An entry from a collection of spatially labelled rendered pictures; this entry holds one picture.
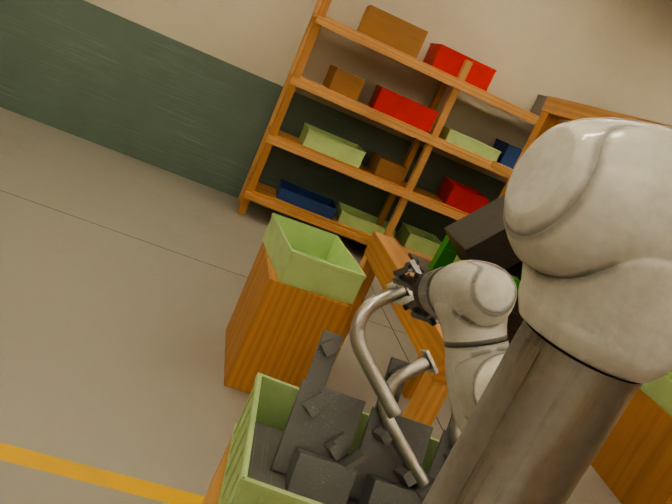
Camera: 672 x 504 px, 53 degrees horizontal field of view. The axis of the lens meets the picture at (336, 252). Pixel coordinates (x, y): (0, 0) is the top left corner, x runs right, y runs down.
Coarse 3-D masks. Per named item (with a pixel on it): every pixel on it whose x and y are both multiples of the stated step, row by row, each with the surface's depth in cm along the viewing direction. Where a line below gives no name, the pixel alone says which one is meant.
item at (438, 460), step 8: (448, 424) 155; (448, 432) 154; (440, 440) 154; (448, 440) 154; (440, 448) 153; (448, 448) 154; (440, 456) 153; (432, 464) 153; (440, 464) 153; (432, 472) 153
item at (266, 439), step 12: (264, 432) 158; (276, 432) 160; (252, 444) 151; (264, 444) 153; (276, 444) 155; (252, 456) 147; (264, 456) 149; (252, 468) 143; (264, 468) 145; (264, 480) 141; (276, 480) 143
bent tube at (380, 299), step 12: (396, 288) 141; (408, 288) 141; (372, 300) 140; (384, 300) 140; (360, 312) 139; (372, 312) 140; (360, 324) 139; (360, 336) 139; (360, 348) 139; (360, 360) 139; (372, 360) 139; (372, 372) 139; (372, 384) 140; (384, 384) 140; (384, 396) 140; (384, 408) 140; (396, 408) 140
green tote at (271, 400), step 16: (256, 384) 153; (272, 384) 159; (288, 384) 160; (256, 400) 147; (272, 400) 160; (288, 400) 160; (240, 416) 161; (256, 416) 161; (272, 416) 161; (288, 416) 162; (368, 416) 162; (240, 432) 149; (240, 448) 138; (352, 448) 165; (432, 448) 165; (240, 464) 129; (224, 480) 141; (240, 480) 120; (256, 480) 121; (224, 496) 133; (240, 496) 121; (256, 496) 121; (272, 496) 121; (288, 496) 121
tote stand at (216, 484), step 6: (228, 444) 158; (228, 450) 156; (222, 462) 151; (222, 468) 149; (216, 474) 146; (222, 474) 147; (216, 480) 144; (222, 480) 145; (210, 486) 141; (216, 486) 142; (210, 492) 140; (216, 492) 140; (204, 498) 137; (210, 498) 138; (216, 498) 139
